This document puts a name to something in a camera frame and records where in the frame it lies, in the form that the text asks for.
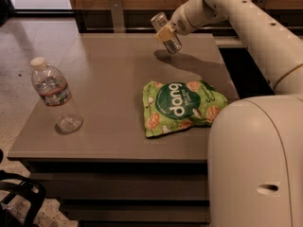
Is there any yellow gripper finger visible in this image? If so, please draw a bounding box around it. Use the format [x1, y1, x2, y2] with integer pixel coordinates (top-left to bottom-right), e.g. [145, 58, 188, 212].
[154, 24, 176, 43]

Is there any silver redbull can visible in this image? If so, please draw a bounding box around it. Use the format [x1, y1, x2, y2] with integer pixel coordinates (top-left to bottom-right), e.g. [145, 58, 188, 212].
[151, 12, 182, 54]

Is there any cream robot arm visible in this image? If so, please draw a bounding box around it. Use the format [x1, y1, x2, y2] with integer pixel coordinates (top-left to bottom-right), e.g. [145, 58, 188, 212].
[156, 0, 303, 227]

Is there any green dang chips bag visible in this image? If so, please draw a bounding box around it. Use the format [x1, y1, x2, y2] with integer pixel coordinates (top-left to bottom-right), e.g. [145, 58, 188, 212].
[143, 80, 227, 138]

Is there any clear plastic water bottle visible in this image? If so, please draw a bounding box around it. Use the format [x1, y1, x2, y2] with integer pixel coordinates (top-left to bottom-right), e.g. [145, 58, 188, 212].
[30, 57, 83, 134]

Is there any grey drawer cabinet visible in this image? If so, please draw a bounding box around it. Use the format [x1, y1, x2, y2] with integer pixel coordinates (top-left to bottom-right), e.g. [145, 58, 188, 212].
[25, 160, 211, 227]

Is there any black chair base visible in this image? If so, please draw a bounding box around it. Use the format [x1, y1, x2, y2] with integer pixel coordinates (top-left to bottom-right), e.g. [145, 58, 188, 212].
[0, 148, 47, 227]

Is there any left metal wall bracket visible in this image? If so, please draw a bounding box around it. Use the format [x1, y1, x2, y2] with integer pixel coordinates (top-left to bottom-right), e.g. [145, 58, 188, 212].
[109, 0, 125, 33]

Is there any metal wall bracket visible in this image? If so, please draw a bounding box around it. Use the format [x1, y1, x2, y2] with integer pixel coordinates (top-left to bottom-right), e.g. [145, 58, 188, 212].
[109, 0, 125, 33]
[253, 0, 268, 9]

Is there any right metal wall bracket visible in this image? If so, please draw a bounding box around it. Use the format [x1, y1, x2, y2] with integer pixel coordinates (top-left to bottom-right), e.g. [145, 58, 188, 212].
[253, 0, 268, 9]

